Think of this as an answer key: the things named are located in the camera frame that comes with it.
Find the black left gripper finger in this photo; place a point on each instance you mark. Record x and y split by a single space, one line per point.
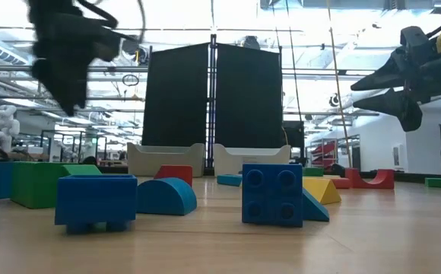
51 80
78 87

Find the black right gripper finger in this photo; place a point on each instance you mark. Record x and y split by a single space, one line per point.
388 78
399 104

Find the red arch block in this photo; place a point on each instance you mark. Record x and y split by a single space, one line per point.
351 180

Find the orange-red long block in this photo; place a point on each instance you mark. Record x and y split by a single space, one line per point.
343 183

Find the yellow wedge block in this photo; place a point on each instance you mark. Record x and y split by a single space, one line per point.
321 190

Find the red cube block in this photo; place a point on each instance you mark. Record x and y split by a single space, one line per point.
175 173

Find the round black-white ceiling device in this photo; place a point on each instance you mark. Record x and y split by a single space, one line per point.
334 100

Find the black ceiling device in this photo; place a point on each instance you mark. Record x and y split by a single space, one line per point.
131 45
251 42

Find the green cube block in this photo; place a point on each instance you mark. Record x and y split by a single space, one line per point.
81 170

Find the red shelf rack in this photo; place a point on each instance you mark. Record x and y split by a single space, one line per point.
323 152

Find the black divider panel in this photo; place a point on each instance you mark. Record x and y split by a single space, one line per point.
249 95
175 95

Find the green wedge block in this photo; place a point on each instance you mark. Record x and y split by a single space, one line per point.
34 186

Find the green small block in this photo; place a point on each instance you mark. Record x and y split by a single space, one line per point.
313 172

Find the black rectangular cabinet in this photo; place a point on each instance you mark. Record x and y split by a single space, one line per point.
293 139

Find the blue studded block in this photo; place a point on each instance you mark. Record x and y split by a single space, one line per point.
271 196
95 199

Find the grey plastic bin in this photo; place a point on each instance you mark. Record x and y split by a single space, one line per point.
167 161

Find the blue wedge block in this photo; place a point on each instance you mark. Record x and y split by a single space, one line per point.
311 211

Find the blue half-cylinder block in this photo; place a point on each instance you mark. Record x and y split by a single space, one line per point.
165 199

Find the white plastic bin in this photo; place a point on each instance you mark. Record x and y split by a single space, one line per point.
251 165

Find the blue flat block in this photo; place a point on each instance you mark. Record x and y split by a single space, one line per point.
229 180

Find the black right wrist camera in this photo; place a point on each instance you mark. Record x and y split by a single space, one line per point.
414 38

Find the white wall box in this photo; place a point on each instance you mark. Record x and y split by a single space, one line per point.
398 156

